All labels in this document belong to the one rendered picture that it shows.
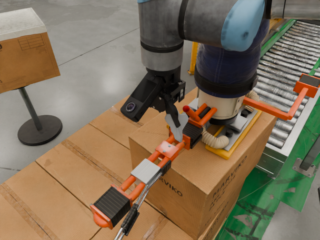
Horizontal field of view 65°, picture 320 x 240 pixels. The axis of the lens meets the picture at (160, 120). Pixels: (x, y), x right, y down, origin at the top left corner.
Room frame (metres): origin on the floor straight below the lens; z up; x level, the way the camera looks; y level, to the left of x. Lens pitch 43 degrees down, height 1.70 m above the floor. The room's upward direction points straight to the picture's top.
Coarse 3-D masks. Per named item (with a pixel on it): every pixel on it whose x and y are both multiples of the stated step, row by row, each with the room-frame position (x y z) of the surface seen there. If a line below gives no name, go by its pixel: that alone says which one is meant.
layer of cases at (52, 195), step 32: (128, 96) 1.50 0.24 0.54; (96, 128) 1.17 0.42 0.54; (128, 128) 1.16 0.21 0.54; (64, 160) 0.89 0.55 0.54; (96, 160) 0.89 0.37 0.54; (128, 160) 0.89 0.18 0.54; (0, 192) 0.69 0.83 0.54; (32, 192) 0.69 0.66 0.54; (64, 192) 0.69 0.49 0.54; (96, 192) 0.69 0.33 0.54; (128, 192) 0.69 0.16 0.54; (0, 224) 0.52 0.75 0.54; (32, 224) 0.52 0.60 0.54; (64, 224) 0.52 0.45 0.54; (96, 224) 0.52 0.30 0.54; (160, 224) 0.52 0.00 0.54
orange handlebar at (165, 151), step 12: (300, 96) 0.79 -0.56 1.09; (204, 108) 0.73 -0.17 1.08; (264, 108) 0.72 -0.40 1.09; (204, 120) 0.66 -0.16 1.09; (168, 144) 0.54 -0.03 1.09; (180, 144) 0.54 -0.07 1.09; (156, 156) 0.50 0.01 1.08; (168, 156) 0.49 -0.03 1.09; (132, 180) 0.41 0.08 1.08; (132, 192) 0.37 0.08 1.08; (96, 216) 0.30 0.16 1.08
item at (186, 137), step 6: (192, 120) 0.63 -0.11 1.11; (186, 126) 0.62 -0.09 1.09; (192, 126) 0.62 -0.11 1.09; (198, 126) 0.62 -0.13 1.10; (186, 132) 0.59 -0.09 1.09; (192, 132) 0.59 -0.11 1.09; (198, 132) 0.58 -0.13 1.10; (186, 138) 0.56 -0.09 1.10; (192, 138) 0.55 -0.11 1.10; (198, 138) 0.58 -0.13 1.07; (186, 144) 0.55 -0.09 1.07; (192, 144) 0.56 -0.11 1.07
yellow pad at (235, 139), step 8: (240, 112) 0.83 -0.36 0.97; (248, 112) 0.83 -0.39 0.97; (256, 112) 0.83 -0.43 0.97; (248, 120) 0.77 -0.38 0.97; (224, 128) 0.73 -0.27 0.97; (248, 128) 0.73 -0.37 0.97; (216, 136) 0.69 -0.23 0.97; (232, 136) 0.68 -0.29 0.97; (240, 136) 0.69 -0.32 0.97; (232, 144) 0.64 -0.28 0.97; (216, 152) 0.61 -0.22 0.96; (224, 152) 0.61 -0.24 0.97; (232, 152) 0.61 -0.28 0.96
